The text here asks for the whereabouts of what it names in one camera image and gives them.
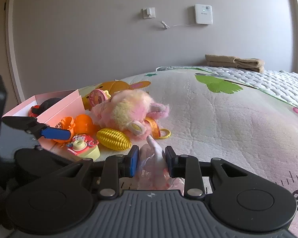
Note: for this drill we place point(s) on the white wall thermostat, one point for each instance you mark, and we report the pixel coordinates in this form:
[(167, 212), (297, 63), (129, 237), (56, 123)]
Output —
[(203, 14)]

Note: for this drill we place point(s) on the colourful quilted play mat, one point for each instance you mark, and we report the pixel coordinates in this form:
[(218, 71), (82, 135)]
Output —
[(246, 118)]

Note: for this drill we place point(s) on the orange plastic pumpkin toy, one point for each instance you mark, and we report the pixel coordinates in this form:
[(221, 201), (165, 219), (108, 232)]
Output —
[(82, 124)]

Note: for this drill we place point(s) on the yellow toy camera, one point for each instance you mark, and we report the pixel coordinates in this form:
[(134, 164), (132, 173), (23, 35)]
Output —
[(84, 146)]

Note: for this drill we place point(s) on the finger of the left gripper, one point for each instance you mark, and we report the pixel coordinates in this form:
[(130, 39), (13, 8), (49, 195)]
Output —
[(33, 162), (31, 126)]

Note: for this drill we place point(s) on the yellow corn toy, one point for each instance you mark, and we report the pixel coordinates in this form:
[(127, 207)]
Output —
[(113, 139)]

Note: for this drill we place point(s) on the pink plush bunny doll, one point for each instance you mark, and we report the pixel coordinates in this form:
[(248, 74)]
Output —
[(127, 111)]

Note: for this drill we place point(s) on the pink white lace cloth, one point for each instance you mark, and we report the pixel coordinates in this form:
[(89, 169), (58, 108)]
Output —
[(152, 171)]

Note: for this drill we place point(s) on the folded beige towel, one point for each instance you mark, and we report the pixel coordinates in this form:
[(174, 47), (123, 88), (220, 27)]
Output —
[(224, 61)]

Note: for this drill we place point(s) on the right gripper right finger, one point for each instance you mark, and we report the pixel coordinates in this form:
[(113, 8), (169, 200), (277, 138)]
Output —
[(188, 168)]

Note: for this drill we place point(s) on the pink cardboard storage box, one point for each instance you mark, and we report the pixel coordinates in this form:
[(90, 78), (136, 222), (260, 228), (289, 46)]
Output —
[(70, 105)]

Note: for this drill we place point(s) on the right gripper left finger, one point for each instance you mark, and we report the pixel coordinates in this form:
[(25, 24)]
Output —
[(114, 168)]

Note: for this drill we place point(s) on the pink round donut toy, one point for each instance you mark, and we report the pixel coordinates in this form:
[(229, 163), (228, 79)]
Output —
[(98, 96)]

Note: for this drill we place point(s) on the black plush toy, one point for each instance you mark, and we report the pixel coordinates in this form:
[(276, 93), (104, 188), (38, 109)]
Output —
[(47, 104)]

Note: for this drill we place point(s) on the red plastic bear toy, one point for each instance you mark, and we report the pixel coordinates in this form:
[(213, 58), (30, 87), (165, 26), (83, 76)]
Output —
[(34, 111)]

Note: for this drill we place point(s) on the white wall socket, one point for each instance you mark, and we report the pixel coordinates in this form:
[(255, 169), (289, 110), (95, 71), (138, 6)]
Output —
[(149, 13)]

